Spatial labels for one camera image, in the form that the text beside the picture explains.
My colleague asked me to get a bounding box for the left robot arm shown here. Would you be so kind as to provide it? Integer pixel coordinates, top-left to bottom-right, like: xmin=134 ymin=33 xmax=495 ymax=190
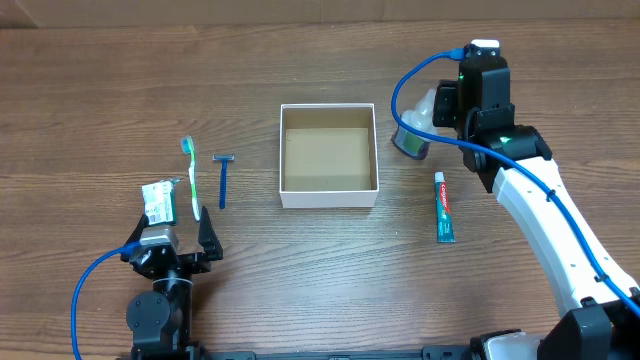
xmin=121 ymin=207 xmax=223 ymax=360

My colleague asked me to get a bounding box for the blue cable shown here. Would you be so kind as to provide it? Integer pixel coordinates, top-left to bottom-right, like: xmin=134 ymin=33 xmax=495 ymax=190
xmin=390 ymin=48 xmax=640 ymax=317
xmin=70 ymin=241 xmax=142 ymax=360

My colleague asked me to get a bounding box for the Colgate toothpaste tube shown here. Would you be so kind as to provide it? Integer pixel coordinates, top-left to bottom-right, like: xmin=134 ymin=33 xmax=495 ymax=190
xmin=434 ymin=172 xmax=455 ymax=243

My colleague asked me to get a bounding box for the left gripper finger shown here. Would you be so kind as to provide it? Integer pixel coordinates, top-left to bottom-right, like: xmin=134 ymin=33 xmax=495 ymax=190
xmin=120 ymin=214 xmax=149 ymax=261
xmin=198 ymin=206 xmax=224 ymax=261

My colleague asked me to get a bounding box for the green white toothbrush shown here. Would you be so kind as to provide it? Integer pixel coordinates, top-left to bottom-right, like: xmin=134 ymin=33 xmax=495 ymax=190
xmin=181 ymin=135 xmax=201 ymax=222

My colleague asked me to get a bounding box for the white cardboard box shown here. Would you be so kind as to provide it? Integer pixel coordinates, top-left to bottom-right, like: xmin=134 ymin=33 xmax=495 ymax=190
xmin=279 ymin=103 xmax=380 ymax=209

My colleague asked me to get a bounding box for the green white soap packet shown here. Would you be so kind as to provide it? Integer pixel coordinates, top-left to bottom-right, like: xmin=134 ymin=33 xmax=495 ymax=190
xmin=141 ymin=178 xmax=181 ymax=226

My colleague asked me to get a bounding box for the left blue cable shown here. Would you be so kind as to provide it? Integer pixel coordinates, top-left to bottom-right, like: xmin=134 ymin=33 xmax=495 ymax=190
xmin=70 ymin=241 xmax=142 ymax=360

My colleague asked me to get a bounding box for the right blue cable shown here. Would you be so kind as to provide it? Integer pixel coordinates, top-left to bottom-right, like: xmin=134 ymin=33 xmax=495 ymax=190
xmin=390 ymin=48 xmax=640 ymax=317

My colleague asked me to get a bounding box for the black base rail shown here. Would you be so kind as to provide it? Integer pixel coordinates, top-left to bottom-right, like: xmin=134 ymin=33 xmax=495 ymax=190
xmin=117 ymin=344 xmax=476 ymax=360

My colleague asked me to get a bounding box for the blue disposable razor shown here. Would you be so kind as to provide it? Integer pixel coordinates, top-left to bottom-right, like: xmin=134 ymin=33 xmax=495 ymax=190
xmin=212 ymin=154 xmax=235 ymax=209

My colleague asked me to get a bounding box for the clear soap pump bottle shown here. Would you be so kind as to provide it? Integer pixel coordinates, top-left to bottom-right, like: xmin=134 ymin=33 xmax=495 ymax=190
xmin=390 ymin=88 xmax=440 ymax=161

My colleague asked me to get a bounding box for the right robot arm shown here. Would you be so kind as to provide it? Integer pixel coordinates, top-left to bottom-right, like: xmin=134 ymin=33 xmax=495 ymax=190
xmin=433 ymin=41 xmax=639 ymax=359

